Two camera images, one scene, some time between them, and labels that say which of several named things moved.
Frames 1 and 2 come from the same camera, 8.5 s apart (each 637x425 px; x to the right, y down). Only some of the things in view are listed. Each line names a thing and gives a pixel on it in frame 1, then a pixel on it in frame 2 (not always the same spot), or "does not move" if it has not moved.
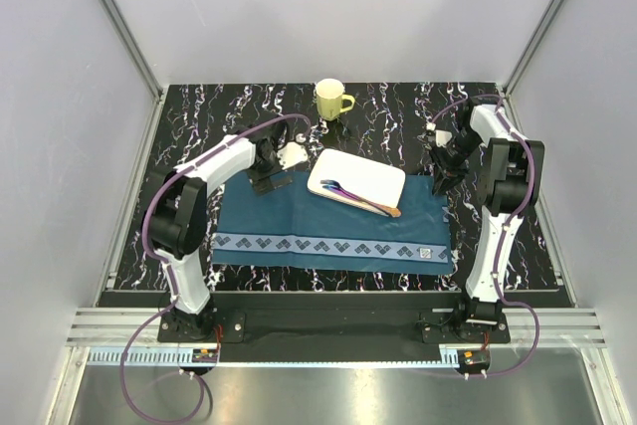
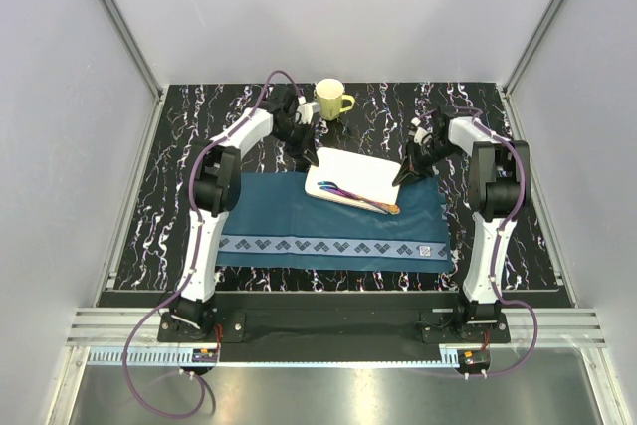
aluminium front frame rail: x=557 y=327 does not move
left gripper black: x=267 y=184 → x=306 y=151
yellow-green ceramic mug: x=328 y=96 does not move
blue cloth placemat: x=303 y=232 does not move
